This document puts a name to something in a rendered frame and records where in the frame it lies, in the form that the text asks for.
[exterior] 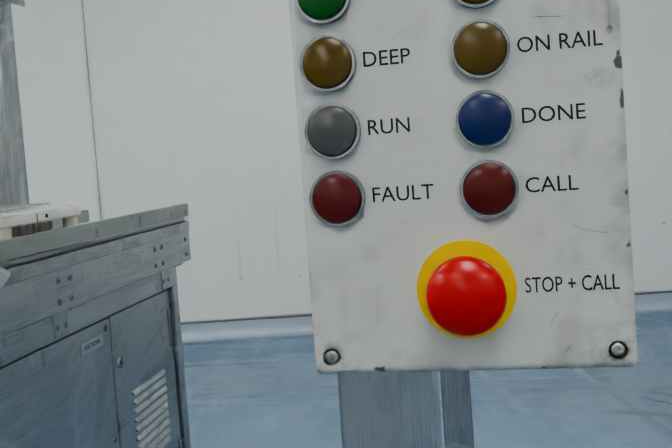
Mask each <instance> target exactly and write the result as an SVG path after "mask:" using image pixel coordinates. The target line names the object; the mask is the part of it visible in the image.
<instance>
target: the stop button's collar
mask: <svg viewBox="0 0 672 448"><path fill-rule="evenodd" d="M460 256H472V257H476V258H479V259H482V260H484V261H486V262H488V263H489V264H491V265H492V266H493V267H494V268H495V269H496V270H497V271H498V273H499V274H500V275H501V277H502V279H503V281H504V284H505V287H506V293H507V303H506V308H505V311H504V313H503V316H502V317H501V319H500V320H499V322H498V323H497V324H496V325H495V326H494V327H492V328H491V329H490V330H488V331H486V332H484V333H482V334H479V335H476V336H459V335H455V334H452V333H450V332H448V331H446V330H444V329H443V328H441V327H440V326H439V325H438V324H437V323H436V322H435V321H434V319H433V318H432V316H431V314H430V313H429V310H428V307H427V303H426V288H427V284H428V281H429V279H430V277H431V275H432V273H433V272H434V271H435V270H436V268H437V267H438V266H439V265H441V264H442V263H443V262H445V261H447V260H449V259H451V258H455V257H460ZM587 277H590V278H592V277H591V276H590V275H586V276H584V277H583V279H582V286H583V288H584V289H585V290H592V287H591V288H586V287H585V286H584V279H585V278H587ZM557 278H559V279H560V280H561V282H560V283H557ZM546 279H550V280H551V282H552V287H551V289H549V290H547V289H545V288H544V281H545V280H546ZM597 279H598V280H599V283H597ZM526 280H530V278H526V279H525V283H526V285H527V286H528V287H529V288H530V290H529V291H527V290H526V289H525V292H527V293H530V292H531V286H530V285H529V284H528V283H527V282H526ZM530 281H531V280H530ZM555 283H556V292H558V289H557V285H560V284H562V278H561V277H559V276H555ZM597 285H601V288H602V290H604V288H603V286H602V283H601V281H600V278H599V276H598V275H597V276H596V280H595V284H594V288H593V290H595V287H596V286H597ZM553 286H554V283H553V280H552V279H551V278H550V277H545V278H544V279H543V281H542V287H543V289H544V290H545V291H546V292H550V291H552V289H553ZM516 297H517V285H516V279H515V276H514V273H513V270H512V268H511V266H510V264H509V262H508V261H507V260H506V259H505V257H504V256H503V255H502V254H501V253H500V252H498V251H497V250H496V249H495V248H493V247H491V246H490V245H488V244H485V243H482V242H479V241H475V240H457V241H452V242H449V243H446V244H444V245H442V246H440V247H439V248H437V249H436V250H435V251H433V252H432V253H431V254H430V255H429V256H428V258H427V259H426V260H425V262H424V263H423V265H422V267H421V269H420V272H419V275H418V279H417V298H418V302H419V305H420V308H421V310H422V311H423V313H424V315H425V316H426V318H427V319H428V320H429V322H430V323H431V324H433V325H434V326H435V327H436V328H437V329H439V330H440V331H442V332H444V333H446V334H448V335H451V336H454V337H458V338H478V337H481V336H485V335H487V334H489V333H491V332H493V331H495V330H496V329H498V328H499V327H500V326H501V325H502V324H503V323H504V322H505V321H506V320H507V319H508V317H509V316H510V314H511V313H512V310H513V308H514V305H515V302H516Z"/></svg>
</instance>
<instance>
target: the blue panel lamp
mask: <svg viewBox="0 0 672 448"><path fill-rule="evenodd" d="M458 122H459V127H460V130H461V132H462V134H463V135H464V136H465V137H466V138H467V139H468V140H469V141H471V142H472V143H475V144H478V145H492V144H494V143H497V142H498V141H500V140H501V139H503V138H504V137H505V136H506V134H507V133H508V131H509V129H510V126H511V122H512V116H511V111H510V108H509V106H508V105H507V103H506V102H505V101H504V100H503V99H502V98H501V97H499V96H497V95H495V94H491V93H479V94H476V95H474V96H472V97H470V98H469V99H468V100H467V101H465V103H464V104H463V105H462V107H461V109H460V112H459V116H458Z"/></svg>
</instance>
